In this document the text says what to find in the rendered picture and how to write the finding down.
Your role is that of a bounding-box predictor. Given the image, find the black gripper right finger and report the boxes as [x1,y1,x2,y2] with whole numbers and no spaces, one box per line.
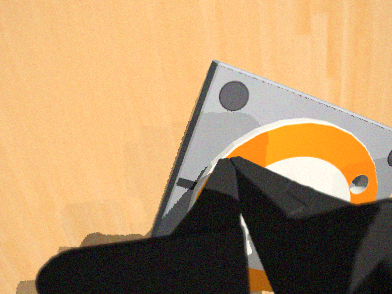
[230,156,392,294]

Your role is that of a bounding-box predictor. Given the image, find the grey metal base plate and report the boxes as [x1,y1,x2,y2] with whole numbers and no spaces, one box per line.
[150,59,392,238]

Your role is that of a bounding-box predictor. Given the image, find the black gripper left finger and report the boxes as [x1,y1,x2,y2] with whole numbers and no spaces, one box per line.
[35,158,250,294]

